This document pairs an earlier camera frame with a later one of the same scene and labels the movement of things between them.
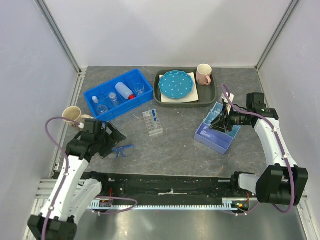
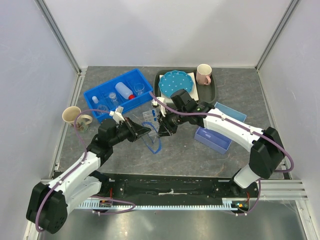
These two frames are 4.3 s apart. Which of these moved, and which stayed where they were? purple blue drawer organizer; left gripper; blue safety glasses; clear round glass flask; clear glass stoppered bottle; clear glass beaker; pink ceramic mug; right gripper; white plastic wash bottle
Moved: right gripper; left gripper; blue safety glasses
Stayed: clear glass beaker; clear glass stoppered bottle; purple blue drawer organizer; clear round glass flask; pink ceramic mug; white plastic wash bottle
